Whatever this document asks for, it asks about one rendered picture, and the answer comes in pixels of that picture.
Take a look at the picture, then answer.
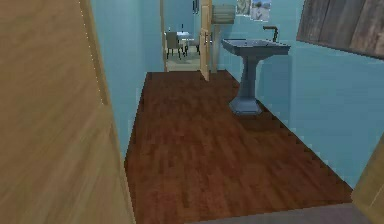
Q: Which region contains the grey dining chair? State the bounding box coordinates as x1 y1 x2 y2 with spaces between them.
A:
164 31 183 60

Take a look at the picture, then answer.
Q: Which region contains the open light wooden door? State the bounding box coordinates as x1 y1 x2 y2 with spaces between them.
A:
199 0 214 82

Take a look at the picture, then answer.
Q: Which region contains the dark sink faucet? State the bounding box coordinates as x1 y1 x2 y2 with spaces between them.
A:
262 25 280 43

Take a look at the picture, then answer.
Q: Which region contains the light wooden room door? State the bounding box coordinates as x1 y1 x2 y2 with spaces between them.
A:
0 0 137 224

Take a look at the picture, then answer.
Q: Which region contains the grey pedestal sink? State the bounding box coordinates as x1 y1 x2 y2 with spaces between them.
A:
221 37 292 117

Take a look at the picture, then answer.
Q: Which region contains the pale wall picture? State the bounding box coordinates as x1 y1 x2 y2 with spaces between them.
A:
236 0 252 17

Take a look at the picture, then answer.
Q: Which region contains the blue sky wall picture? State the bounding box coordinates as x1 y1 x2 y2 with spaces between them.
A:
250 0 272 23

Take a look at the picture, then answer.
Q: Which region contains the dark wooden framed wall panel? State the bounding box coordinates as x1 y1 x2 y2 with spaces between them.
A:
296 0 384 61

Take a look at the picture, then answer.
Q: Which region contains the light wooden door frame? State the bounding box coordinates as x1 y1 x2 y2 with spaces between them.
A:
351 133 384 224

